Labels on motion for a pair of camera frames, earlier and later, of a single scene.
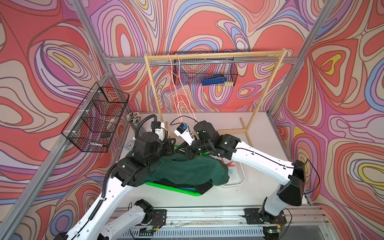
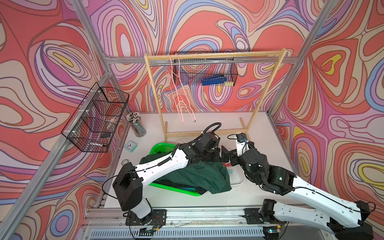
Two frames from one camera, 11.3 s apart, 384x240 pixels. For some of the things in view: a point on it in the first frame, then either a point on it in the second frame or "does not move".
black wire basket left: (92, 127) does not move
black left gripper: (169, 148) → (217, 158)
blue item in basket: (214, 80) does not move
